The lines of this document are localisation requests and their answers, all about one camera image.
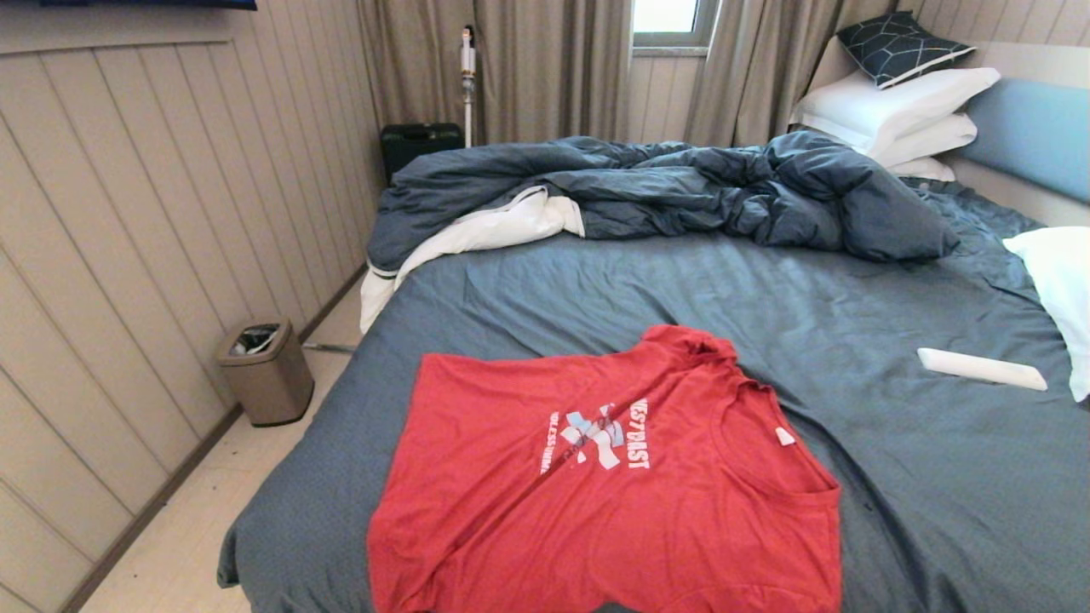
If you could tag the white stick vacuum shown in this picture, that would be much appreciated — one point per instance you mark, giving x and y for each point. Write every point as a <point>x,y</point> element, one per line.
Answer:
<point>467,56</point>

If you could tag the dark blue crumpled duvet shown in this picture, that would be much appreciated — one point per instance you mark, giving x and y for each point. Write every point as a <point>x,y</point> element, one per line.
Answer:
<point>681,183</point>

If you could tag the large white pillow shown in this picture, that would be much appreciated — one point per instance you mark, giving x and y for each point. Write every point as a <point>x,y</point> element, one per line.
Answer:
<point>881,104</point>

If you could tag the dark geometric patterned cushion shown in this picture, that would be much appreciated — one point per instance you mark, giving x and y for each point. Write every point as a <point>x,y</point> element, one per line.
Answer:
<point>898,42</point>

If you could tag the blue-grey bed sheet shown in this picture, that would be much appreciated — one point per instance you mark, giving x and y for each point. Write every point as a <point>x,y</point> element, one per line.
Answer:
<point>681,289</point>

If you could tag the beige curtain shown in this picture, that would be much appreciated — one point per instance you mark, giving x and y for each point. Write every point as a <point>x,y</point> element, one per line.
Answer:
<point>553,72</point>
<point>749,72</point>

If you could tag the blue headboard cushion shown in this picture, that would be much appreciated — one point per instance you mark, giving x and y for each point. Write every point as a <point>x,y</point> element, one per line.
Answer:
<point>1035,132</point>

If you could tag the red printed t-shirt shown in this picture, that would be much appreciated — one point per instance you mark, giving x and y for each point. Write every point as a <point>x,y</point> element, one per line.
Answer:
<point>596,528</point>

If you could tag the black wall screen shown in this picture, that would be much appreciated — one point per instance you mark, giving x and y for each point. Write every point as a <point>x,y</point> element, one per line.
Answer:
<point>128,3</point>

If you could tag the window with grey frame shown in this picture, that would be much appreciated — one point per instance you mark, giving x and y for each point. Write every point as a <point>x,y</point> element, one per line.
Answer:
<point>666,14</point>

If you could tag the flat white remote control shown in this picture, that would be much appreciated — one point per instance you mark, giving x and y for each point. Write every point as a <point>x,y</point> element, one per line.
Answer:
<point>979,368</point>

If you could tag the thin grey floor rod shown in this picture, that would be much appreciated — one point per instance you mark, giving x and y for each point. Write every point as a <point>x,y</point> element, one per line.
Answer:
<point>332,347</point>

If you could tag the dark green suitcase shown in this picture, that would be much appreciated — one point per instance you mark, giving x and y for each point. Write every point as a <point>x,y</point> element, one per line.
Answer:
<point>417,146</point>

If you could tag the beige trash bin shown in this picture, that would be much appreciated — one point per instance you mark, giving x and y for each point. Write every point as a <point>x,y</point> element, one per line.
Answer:
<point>268,383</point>

